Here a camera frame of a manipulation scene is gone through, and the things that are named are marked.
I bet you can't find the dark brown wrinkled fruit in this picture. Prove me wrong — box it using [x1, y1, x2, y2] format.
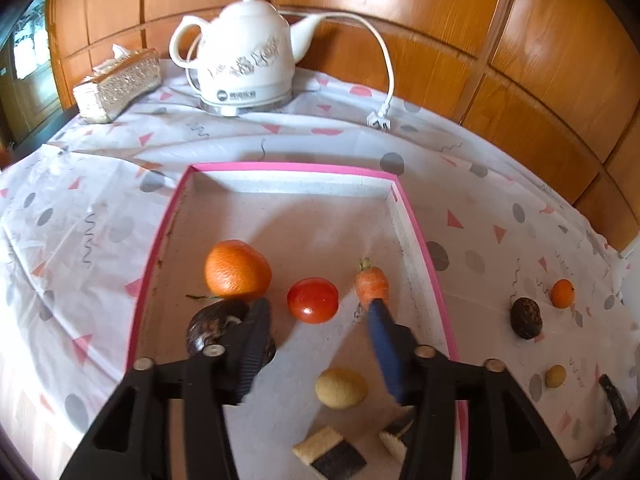
[186, 298, 271, 367]

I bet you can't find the red tomato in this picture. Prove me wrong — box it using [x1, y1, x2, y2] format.
[286, 278, 340, 324]

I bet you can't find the white patterned tablecloth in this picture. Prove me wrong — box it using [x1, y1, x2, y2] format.
[1, 65, 639, 479]

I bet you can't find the white kettle power cord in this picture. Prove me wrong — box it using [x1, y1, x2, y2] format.
[278, 8, 396, 131]

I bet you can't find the small orange carrot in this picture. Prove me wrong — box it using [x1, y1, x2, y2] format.
[354, 258, 390, 311]

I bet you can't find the wooden glass door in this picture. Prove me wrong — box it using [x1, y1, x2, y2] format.
[1, 0, 62, 150]

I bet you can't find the yellow round fruit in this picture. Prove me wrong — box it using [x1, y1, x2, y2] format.
[314, 367, 369, 410]
[544, 364, 566, 389]

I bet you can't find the ornate silver tissue box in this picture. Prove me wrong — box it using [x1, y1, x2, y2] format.
[73, 44, 162, 124]

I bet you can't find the white ceramic electric kettle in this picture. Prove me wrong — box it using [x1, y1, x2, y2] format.
[168, 0, 323, 117]

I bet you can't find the dark cut eggplant piece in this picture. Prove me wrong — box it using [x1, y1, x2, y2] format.
[378, 408, 416, 464]

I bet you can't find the orange with stem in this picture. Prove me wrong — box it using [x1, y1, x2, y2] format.
[549, 278, 575, 310]

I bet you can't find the pink shallow cardboard tray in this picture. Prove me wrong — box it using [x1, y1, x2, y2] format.
[128, 162, 457, 479]

